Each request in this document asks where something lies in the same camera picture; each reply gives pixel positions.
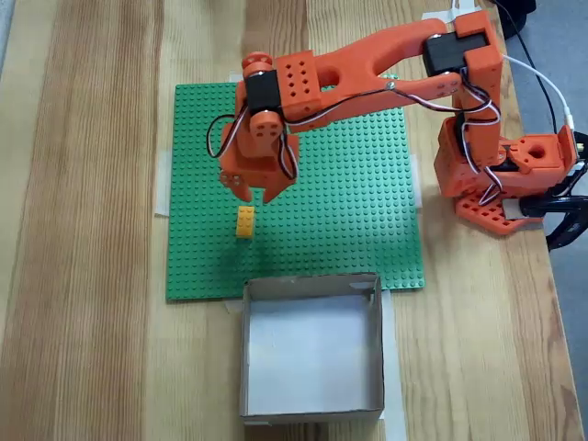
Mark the white tape cross patch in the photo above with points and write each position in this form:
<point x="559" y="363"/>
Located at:
<point x="464" y="7"/>

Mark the translucent masking tape strip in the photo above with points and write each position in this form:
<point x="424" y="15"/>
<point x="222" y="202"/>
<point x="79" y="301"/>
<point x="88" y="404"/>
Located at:
<point x="416" y="184"/>
<point x="161" y="184"/>
<point x="235" y="76"/>
<point x="229" y="307"/>
<point x="395" y="367"/>

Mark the yellow lego block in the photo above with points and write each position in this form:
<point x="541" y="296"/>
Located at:
<point x="245" y="222"/>

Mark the black table clamp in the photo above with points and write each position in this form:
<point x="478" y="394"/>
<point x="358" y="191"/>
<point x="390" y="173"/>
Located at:
<point x="565" y="202"/>

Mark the person's leg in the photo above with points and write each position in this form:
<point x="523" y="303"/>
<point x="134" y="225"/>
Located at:
<point x="521" y="16"/>

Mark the cardboard box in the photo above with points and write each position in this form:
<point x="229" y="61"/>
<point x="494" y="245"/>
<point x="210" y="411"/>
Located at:
<point x="312" y="358"/>

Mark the green lego baseplate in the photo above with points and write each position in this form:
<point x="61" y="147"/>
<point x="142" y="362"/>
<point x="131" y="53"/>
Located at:
<point x="344" y="206"/>

